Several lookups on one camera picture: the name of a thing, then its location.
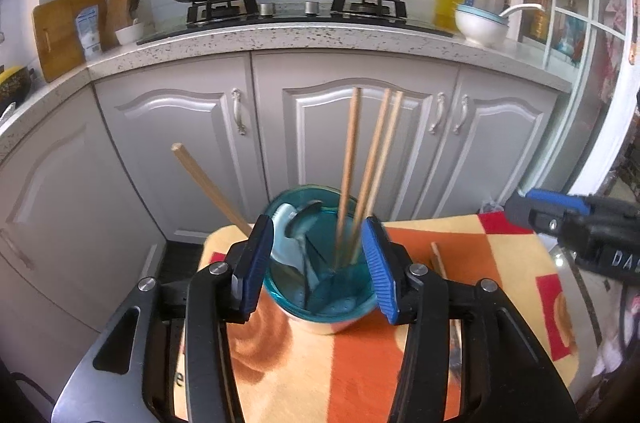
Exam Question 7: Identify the wooden knife block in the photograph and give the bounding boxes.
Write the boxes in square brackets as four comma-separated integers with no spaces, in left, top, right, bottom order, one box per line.
[102,0,140,51]

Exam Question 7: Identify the wooden cutting board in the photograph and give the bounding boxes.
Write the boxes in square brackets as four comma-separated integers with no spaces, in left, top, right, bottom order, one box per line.
[32,0,106,83]

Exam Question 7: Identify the white blue-rimmed bowl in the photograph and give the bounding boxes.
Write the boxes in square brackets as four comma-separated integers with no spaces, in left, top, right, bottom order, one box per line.
[454,5,509,48]

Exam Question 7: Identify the orange patterned mat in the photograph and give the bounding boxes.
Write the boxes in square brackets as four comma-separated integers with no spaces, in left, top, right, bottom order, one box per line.
[228,213,579,422]

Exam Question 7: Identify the glass display cabinet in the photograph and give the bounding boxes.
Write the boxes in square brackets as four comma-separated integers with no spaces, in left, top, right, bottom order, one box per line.
[504,0,638,194]

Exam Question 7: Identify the small white cup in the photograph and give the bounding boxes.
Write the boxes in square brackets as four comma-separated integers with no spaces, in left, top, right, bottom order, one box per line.
[115,22,144,46]

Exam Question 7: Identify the wooden chopstick two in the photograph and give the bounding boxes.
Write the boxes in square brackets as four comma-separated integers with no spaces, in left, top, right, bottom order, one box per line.
[347,89,392,264]

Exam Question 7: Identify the white ceramic soup spoon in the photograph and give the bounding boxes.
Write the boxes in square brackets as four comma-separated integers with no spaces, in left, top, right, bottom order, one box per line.
[271,203,305,273]

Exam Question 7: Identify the floral ceramic utensil holder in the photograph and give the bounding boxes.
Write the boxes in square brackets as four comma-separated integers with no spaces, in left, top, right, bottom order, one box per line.
[264,184,376,335]

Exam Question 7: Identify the wooden chopstick one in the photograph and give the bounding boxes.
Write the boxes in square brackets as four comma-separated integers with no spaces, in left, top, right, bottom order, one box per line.
[333,87,361,269]

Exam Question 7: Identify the silver metal spoon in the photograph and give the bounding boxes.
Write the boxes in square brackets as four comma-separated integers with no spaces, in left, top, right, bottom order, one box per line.
[284,200,322,308]

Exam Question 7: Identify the white ladle in bowl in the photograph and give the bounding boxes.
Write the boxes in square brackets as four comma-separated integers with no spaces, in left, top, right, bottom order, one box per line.
[499,2,546,19]

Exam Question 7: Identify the golden metal fork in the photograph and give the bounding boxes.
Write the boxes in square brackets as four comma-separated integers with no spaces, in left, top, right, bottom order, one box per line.
[448,319,463,382]

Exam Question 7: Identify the black gas stove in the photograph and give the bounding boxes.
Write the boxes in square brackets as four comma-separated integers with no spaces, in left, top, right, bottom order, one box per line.
[137,0,452,46]

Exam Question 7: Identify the blue white packet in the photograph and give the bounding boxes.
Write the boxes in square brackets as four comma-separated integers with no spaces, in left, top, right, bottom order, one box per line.
[75,5,102,61]

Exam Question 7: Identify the grey kitchen cabinet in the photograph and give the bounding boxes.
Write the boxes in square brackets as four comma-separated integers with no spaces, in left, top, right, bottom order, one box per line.
[0,22,574,404]

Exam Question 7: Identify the wooden chopstick three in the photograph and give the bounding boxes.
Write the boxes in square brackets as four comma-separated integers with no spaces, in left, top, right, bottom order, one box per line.
[362,91,404,220]

